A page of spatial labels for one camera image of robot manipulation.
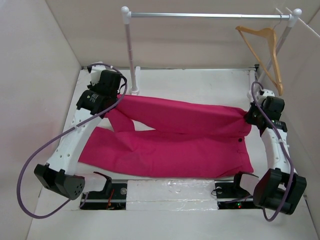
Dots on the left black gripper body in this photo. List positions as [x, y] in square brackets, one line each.
[91, 88]

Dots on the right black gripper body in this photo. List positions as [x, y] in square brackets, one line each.
[253, 116]

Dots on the pink trousers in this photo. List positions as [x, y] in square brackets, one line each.
[162, 138]

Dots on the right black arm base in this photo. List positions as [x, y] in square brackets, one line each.
[230, 197]

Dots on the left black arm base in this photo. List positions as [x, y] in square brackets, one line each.
[112, 200]

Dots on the wooden clothes hanger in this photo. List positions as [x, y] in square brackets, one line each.
[270, 36]

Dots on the white metal clothes rack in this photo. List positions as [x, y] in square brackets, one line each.
[127, 15]

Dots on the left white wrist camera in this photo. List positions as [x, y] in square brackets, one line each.
[95, 70]

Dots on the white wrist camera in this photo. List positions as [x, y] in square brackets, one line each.
[95, 70]
[262, 94]

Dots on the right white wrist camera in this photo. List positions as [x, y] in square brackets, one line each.
[262, 94]

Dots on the aluminium table edge rail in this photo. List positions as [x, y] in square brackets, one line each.
[171, 68]

